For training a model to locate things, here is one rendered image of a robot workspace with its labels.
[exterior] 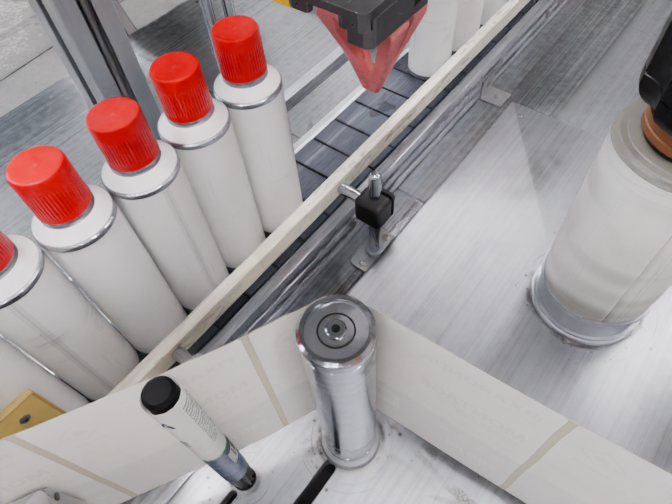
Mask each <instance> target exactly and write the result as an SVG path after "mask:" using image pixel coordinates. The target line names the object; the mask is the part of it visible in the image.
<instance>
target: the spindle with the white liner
mask: <svg viewBox="0 0 672 504"><path fill-rule="evenodd" d="M639 94H640V96H641V98H642V99H639V100H637V101H635V102H633V103H631V104H629V105H628V106H626V107H625V108H624V109H622V110H621V111H620V112H619V113H618V114H617V115H616V117H615V118H614V120H613V122H612V124H611V127H610V129H609V131H608V134H607V136H606V138H605V140H604V142H603V144H602V146H601V148H600V150H599V152H598V154H597V155H596V157H595V159H594V161H593V162H592V164H591V166H590V169H589V171H588V173H587V175H586V177H585V180H584V182H583V184H582V186H581V188H580V190H579V192H578V194H577V195H576V197H575V199H574V201H573V203H572V205H571V207H570V209H569V211H568V214H567V216H566V219H565V221H564V223H563V224H562V226H561V228H560V230H559V232H558V234H557V235H556V237H555V240H554V242H553V245H552V246H551V247H550V248H549V250H548V251H547V253H546V254H545V256H544V259H543V262H542V264H541V265H540V266H539V267H538V269H537V270H536V272H535V274H534V276H533V278H532V282H531V298H532V302H533V304H534V307H535V309H536V311H537V312H538V314H539V315H540V317H541V318H542V319H543V321H544V322H545V323H546V324H547V325H548V326H549V327H550V328H552V329H553V330H554V331H556V332H557V333H559V334H560V335H562V336H564V337H566V338H568V339H570V340H572V341H575V342H578V343H582V344H586V345H596V346H598V345H609V344H613V343H616V342H619V341H621V340H623V339H625V338H626V337H628V336H629V335H630V334H631V333H632V332H633V331H634V330H635V329H636V327H637V326H638V324H639V322H640V320H641V319H642V318H644V317H645V316H646V315H647V314H648V313H649V312H650V310H651V309H652V308H653V306H654V304H655V301H656V300H658V299H659V298H660V297H661V296H662V295H663V293H664V292H665V291H666V290H667V289H668V288H669V286H670V285H671V284H672V10H671V12H670V14H669V16H668V18H667V20H666V22H665V24H664V26H663V28H662V30H661V32H660V34H659V36H658V38H657V40H656V42H655V44H654V46H653V48H652V50H651V52H650V54H649V56H648V58H647V60H646V62H645V64H644V66H643V68H642V71H641V74H640V77H639Z"/></svg>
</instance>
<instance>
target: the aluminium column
mask: <svg viewBox="0 0 672 504"><path fill-rule="evenodd" d="M27 1H28V3H29V5H30V6H31V8H32V10H33V12H34V13H35V15H36V17H37V19H38V20H39V22H40V24H41V26H42V27H43V29H44V31H45V33H46V34H47V36H48V38H49V40H50V41H51V43H52V45H53V47H54V48H55V50H56V52H57V54H58V55H59V57H60V59H61V61H62V62H63V64H64V66H65V68H66V69H67V71H68V73H69V75H70V76H71V78H72V80H73V82H74V83H75V85H76V87H77V89H78V90H79V92H80V94H81V96H82V97H83V99H84V101H85V103H86V104H87V106H88V108H89V110H90V109H91V108H92V107H93V106H94V105H96V104H97V103H99V102H101V101H103V100H105V99H108V98H112V97H123V96H122V94H121V92H120V90H119V88H118V86H117V84H116V81H115V79H114V77H113V75H112V72H111V70H110V68H109V66H108V63H107V61H106V59H105V57H104V55H103V53H102V50H101V48H100V46H99V44H98V42H97V40H96V38H95V35H94V33H93V31H92V29H91V27H90V25H89V23H88V21H87V18H86V16H85V14H84V12H83V10H82V8H81V6H80V4H79V2H78V0H27ZM85 1H86V3H87V5H88V8H89V10H90V12H91V14H92V16H93V18H94V21H95V23H96V25H97V27H98V29H99V32H100V34H101V36H102V38H103V40H104V42H105V45H106V47H107V49H108V51H109V54H110V56H111V58H112V60H113V62H114V65H115V67H116V69H117V72H118V74H119V76H120V78H121V81H122V83H123V85H124V88H125V90H126V92H127V95H128V97H129V98H130V99H132V100H134V101H136V102H137V103H138V104H139V105H140V107H141V110H142V112H143V114H144V116H145V118H146V120H147V122H148V124H149V127H150V129H151V131H152V133H153V135H154V137H155V138H156V140H160V141H162V139H161V138H160V136H159V133H158V130H157V124H158V121H159V118H160V117H161V113H160V110H159V108H158V106H157V103H156V101H155V99H154V96H153V94H152V92H151V89H150V87H149V85H148V82H147V80H146V78H145V75H144V73H143V71H142V68H141V66H140V64H139V61H138V59H137V57H136V54H135V52H134V50H133V47H132V45H131V43H130V41H129V38H128V36H127V34H126V31H125V29H124V27H123V24H122V22H121V20H120V17H119V15H118V13H117V10H116V8H115V6H114V3H113V1H112V0H85Z"/></svg>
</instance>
